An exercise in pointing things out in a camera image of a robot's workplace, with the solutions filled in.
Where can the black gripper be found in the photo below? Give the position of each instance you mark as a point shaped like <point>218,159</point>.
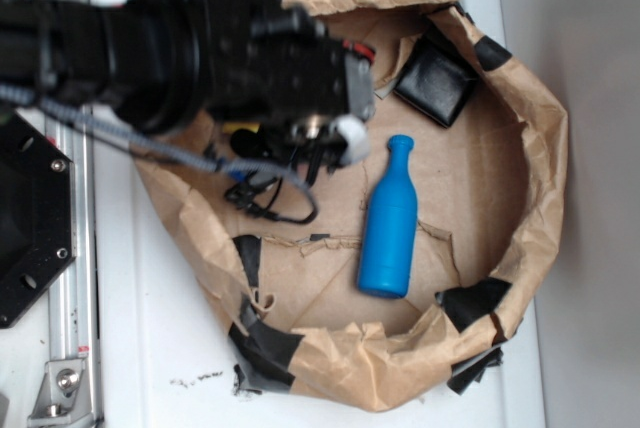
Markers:
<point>284,70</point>

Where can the yellow sponge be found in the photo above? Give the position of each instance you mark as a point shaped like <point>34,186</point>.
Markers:
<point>232,127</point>

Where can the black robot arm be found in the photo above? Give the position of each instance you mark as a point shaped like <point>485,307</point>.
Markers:
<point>157,63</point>

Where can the blue plastic bottle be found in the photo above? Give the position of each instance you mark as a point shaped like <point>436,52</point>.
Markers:
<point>389,235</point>

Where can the black square block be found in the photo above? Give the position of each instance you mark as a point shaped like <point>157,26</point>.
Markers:
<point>436,83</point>

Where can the brown paper bag bin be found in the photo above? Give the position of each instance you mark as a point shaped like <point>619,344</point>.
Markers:
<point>490,209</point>

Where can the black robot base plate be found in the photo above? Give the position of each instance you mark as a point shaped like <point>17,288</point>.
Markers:
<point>37,234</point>

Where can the aluminium rail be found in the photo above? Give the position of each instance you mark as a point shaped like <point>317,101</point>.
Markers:
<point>72,297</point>

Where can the metal corner bracket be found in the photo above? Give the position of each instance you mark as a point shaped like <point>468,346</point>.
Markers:
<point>64,395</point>

